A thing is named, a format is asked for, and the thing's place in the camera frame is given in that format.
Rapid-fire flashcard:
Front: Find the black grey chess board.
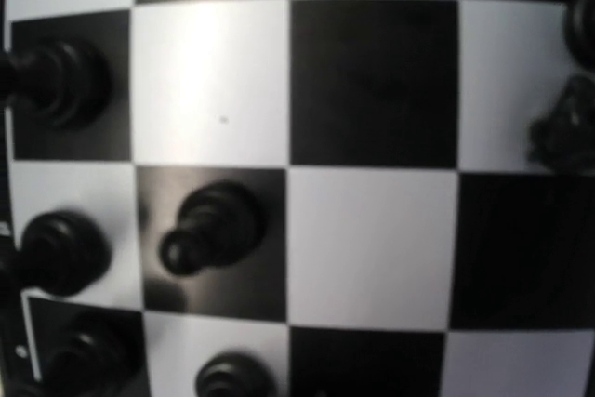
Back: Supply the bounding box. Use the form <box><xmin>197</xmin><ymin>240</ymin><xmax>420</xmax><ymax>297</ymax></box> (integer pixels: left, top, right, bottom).
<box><xmin>1</xmin><ymin>0</ymin><xmax>594</xmax><ymax>396</ymax></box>

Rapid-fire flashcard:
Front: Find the black chess piece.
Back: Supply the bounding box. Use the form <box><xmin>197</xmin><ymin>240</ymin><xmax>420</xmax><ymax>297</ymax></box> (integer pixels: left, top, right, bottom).
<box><xmin>1</xmin><ymin>38</ymin><xmax>112</xmax><ymax>129</ymax></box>
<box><xmin>1</xmin><ymin>209</ymin><xmax>112</xmax><ymax>308</ymax></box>
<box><xmin>527</xmin><ymin>74</ymin><xmax>594</xmax><ymax>174</ymax></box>
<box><xmin>563</xmin><ymin>0</ymin><xmax>594</xmax><ymax>71</ymax></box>
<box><xmin>13</xmin><ymin>315</ymin><xmax>141</xmax><ymax>396</ymax></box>
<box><xmin>194</xmin><ymin>351</ymin><xmax>277</xmax><ymax>397</ymax></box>
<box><xmin>158</xmin><ymin>180</ymin><xmax>268</xmax><ymax>276</ymax></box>

